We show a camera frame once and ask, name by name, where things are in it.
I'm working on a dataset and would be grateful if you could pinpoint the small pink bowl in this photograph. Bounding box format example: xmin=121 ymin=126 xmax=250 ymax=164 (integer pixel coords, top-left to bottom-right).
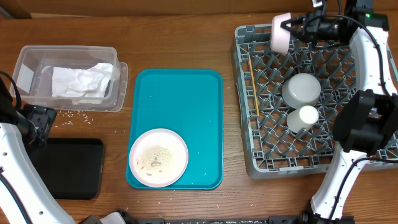
xmin=270 ymin=12 xmax=291 ymax=55

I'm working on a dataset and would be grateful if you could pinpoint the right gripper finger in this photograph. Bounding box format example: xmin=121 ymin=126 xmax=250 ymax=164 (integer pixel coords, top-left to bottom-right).
xmin=285 ymin=27 xmax=306 ymax=39
xmin=280 ymin=17 xmax=306 ymax=27

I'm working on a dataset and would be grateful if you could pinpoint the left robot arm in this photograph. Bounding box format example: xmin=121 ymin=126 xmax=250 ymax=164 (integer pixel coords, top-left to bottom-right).
xmin=1 ymin=83 xmax=74 ymax=223

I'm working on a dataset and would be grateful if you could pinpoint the black rectangular tray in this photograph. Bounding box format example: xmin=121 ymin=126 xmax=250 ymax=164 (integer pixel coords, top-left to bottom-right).
xmin=33 ymin=138 xmax=105 ymax=200

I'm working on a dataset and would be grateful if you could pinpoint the large pink plate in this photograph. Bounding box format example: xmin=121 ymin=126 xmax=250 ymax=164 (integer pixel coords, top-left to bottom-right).
xmin=128 ymin=128 xmax=189 ymax=188

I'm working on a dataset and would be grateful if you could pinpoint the white cup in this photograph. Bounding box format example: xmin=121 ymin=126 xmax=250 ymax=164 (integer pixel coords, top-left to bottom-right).
xmin=287 ymin=105 xmax=319 ymax=133

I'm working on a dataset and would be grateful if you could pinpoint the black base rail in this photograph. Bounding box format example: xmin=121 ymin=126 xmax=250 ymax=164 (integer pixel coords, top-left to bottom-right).
xmin=79 ymin=210 xmax=355 ymax=224

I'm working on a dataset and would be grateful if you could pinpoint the teal plastic serving tray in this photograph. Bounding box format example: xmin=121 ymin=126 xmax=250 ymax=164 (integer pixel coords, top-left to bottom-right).
xmin=129 ymin=68 xmax=224 ymax=190

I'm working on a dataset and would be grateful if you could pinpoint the clear plastic bin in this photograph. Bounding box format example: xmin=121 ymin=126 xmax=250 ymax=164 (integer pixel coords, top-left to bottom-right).
xmin=10 ymin=45 xmax=128 ymax=113

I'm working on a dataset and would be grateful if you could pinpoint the grey dishwasher rack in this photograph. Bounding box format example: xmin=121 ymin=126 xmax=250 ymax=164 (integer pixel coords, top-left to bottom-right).
xmin=230 ymin=23 xmax=398 ymax=180

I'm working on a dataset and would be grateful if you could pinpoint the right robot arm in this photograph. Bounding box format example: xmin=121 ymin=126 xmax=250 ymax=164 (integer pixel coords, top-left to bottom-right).
xmin=271 ymin=0 xmax=397 ymax=223

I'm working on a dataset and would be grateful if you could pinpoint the grey bowl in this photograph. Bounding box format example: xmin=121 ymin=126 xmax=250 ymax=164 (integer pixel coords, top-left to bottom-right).
xmin=282 ymin=73 xmax=321 ymax=109

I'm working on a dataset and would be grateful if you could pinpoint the white napkin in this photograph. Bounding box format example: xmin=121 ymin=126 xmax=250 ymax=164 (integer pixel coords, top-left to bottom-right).
xmin=52 ymin=63 xmax=113 ymax=105

